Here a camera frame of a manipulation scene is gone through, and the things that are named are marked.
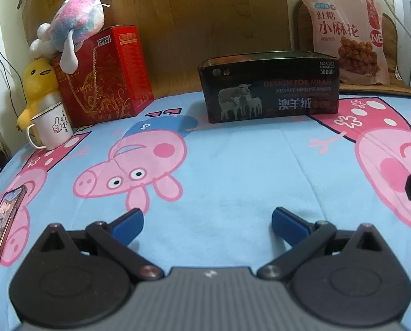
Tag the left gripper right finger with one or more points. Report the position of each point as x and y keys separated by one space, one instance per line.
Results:
x=335 y=278

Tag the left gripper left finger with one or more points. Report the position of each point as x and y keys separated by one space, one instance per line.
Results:
x=75 y=278

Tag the smartphone with red case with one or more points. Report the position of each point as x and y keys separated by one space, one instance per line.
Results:
x=9 y=206

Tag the white enamel mug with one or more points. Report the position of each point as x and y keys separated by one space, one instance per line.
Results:
x=52 y=126

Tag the Peppa Pig blue bedsheet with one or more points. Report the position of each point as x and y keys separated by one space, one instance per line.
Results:
x=208 y=191

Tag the pink fried twist snack bag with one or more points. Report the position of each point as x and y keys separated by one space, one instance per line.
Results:
x=352 y=32

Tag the red gift box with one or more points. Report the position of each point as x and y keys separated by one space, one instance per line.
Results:
x=111 y=81

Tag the yellow duck plush toy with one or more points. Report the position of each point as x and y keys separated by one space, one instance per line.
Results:
x=41 y=90

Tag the black sheep wool box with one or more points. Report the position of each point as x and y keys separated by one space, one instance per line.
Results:
x=269 y=84

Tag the pastel unicorn plush toy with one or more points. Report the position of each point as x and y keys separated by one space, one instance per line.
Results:
x=75 y=22

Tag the wooden headboard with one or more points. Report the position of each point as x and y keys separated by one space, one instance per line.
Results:
x=177 y=35

